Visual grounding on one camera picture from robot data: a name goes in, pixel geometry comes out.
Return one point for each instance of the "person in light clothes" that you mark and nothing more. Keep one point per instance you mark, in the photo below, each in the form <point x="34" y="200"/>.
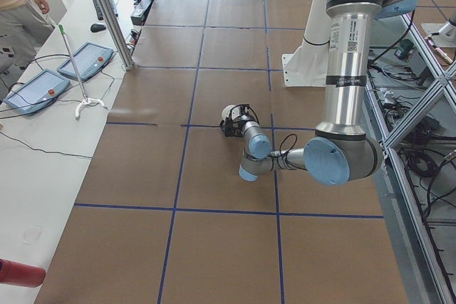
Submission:
<point x="25" y="27"/>

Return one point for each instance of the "aluminium side frame rail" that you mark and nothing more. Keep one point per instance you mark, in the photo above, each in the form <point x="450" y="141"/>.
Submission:
<point x="410" y="100"/>

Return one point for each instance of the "black computer mouse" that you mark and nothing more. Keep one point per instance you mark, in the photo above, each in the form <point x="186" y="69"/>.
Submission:
<point x="97" y="27"/>

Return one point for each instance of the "near blue teach pendant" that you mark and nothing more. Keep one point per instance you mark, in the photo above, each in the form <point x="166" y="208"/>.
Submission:
<point x="38" y="93"/>

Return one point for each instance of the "far blue teach pendant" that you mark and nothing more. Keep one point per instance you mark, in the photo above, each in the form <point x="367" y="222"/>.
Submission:
<point x="90" y="59"/>

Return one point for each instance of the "brown paper table cover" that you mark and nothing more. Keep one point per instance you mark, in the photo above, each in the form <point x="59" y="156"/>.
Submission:
<point x="162" y="215"/>

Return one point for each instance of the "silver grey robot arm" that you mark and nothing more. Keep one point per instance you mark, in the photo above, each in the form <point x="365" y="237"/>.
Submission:
<point x="335" y="48"/>

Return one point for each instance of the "red bottle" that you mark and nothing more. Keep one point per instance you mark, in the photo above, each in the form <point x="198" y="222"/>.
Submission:
<point x="19" y="274"/>

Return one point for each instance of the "white smiley mug black handle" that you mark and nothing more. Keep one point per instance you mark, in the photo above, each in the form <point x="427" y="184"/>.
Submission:
<point x="228" y="112"/>

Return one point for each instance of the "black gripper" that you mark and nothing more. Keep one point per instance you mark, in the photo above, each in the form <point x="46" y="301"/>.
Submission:
<point x="238" y="124"/>

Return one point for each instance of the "white reacher grabber tool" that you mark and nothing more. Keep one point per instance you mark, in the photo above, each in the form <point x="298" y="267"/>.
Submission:
<point x="86" y="101"/>

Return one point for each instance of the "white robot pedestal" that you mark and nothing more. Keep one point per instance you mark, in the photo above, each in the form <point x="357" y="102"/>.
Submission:
<point x="307" y="66"/>

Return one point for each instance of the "aluminium frame post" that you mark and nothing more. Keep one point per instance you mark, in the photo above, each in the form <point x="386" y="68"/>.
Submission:
<point x="116" y="33"/>

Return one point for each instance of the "blue teach pendant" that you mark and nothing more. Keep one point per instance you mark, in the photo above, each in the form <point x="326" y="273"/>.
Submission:
<point x="90" y="59"/>
<point x="38" y="93"/>

